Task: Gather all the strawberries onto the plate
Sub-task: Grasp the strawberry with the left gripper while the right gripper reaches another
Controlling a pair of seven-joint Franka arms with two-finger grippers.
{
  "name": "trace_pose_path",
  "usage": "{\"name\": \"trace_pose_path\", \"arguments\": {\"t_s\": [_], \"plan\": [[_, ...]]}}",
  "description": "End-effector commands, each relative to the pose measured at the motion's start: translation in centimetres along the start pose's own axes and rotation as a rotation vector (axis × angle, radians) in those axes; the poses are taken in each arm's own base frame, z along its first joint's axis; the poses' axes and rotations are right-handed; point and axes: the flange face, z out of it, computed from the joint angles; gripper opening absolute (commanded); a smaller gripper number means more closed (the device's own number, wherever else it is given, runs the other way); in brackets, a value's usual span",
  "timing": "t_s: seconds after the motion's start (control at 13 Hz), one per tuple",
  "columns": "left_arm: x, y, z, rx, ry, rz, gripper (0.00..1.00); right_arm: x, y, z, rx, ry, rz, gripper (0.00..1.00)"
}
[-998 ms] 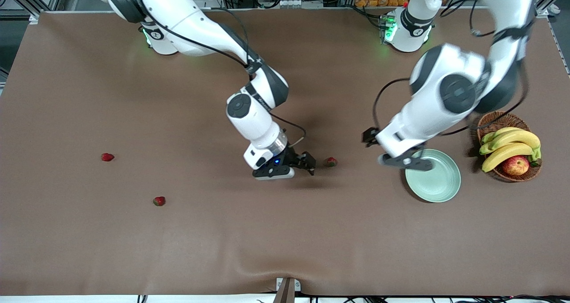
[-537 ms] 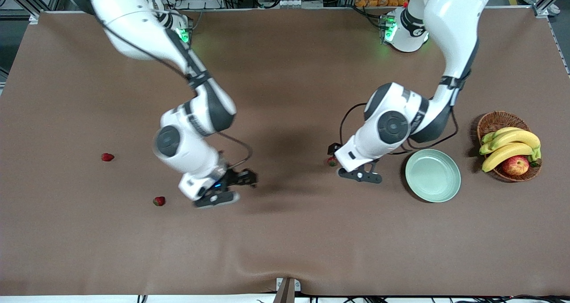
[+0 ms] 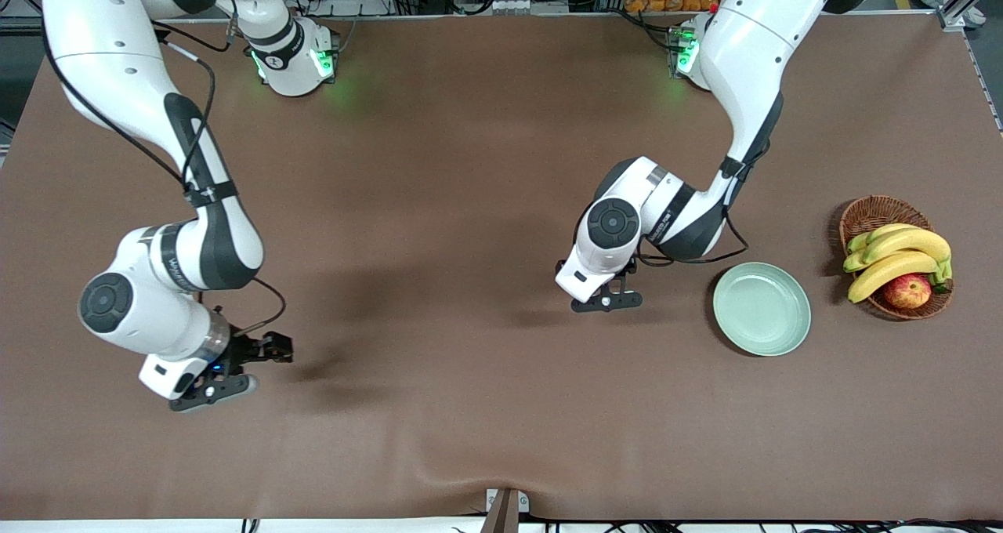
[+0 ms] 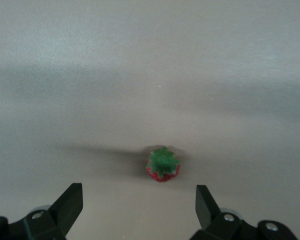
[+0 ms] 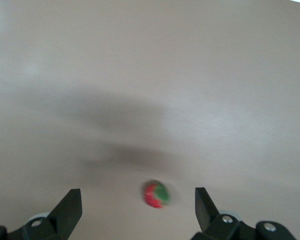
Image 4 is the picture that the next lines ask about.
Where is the brown table cloth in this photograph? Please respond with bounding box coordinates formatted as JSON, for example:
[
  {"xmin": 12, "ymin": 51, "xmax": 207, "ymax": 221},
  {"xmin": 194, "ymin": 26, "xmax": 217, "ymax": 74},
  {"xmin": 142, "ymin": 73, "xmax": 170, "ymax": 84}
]
[{"xmin": 0, "ymin": 0, "xmax": 300, "ymax": 240}]

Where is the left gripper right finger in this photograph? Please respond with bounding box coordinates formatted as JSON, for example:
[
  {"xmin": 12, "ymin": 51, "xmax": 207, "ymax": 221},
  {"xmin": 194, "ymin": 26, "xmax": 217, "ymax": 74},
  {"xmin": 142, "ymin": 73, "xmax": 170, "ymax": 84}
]
[{"xmin": 189, "ymin": 184, "xmax": 297, "ymax": 240}]

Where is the red strawberry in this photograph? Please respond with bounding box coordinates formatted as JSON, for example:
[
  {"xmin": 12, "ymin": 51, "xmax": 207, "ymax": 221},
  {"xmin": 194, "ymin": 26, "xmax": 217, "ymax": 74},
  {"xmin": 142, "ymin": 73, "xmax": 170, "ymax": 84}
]
[{"xmin": 146, "ymin": 146, "xmax": 181, "ymax": 183}]

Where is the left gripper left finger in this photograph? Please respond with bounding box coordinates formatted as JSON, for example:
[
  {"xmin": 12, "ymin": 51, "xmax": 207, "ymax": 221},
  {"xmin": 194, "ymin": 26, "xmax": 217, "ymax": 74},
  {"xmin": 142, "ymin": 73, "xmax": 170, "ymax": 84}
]
[{"xmin": 0, "ymin": 183, "xmax": 84, "ymax": 240}]

